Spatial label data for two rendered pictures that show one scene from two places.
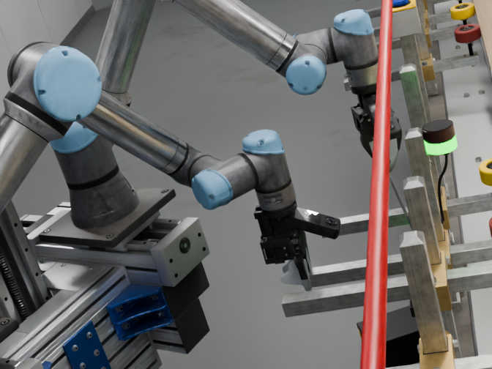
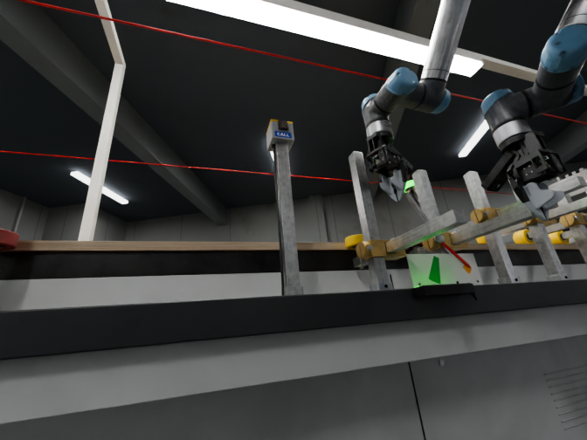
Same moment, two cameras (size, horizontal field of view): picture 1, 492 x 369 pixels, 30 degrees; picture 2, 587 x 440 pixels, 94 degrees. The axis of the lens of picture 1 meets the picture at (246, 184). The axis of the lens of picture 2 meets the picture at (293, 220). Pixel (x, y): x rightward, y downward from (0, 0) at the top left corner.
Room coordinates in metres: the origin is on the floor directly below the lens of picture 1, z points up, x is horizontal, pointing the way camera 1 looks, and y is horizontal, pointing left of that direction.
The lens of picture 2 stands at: (2.50, 0.11, 0.63)
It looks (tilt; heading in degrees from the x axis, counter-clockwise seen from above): 21 degrees up; 235
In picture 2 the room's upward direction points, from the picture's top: 5 degrees counter-clockwise
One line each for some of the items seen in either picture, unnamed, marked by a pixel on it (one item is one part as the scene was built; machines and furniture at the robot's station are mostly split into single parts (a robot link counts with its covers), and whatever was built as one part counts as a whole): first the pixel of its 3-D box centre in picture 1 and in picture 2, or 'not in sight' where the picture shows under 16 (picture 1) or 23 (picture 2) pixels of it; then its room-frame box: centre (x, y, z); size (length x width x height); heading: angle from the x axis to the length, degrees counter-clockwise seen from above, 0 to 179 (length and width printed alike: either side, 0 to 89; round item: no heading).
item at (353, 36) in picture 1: (354, 39); (376, 113); (1.85, -0.31, 1.25); 0.09 x 0.08 x 0.11; 76
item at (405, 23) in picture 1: (403, 19); (279, 137); (2.12, -0.48, 1.18); 0.07 x 0.07 x 0.08; 74
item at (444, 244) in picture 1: (439, 252); (443, 242); (1.60, -0.33, 0.84); 0.14 x 0.06 x 0.05; 164
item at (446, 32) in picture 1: (408, 41); not in sight; (3.05, -0.68, 0.83); 0.44 x 0.03 x 0.04; 74
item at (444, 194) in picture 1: (435, 206); (380, 250); (1.85, -0.40, 0.82); 0.14 x 0.06 x 0.05; 164
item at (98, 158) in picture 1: (81, 141); not in sight; (1.87, 0.31, 1.20); 0.13 x 0.12 x 0.14; 166
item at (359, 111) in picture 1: (371, 107); (383, 154); (1.86, -0.31, 1.09); 0.09 x 0.08 x 0.12; 4
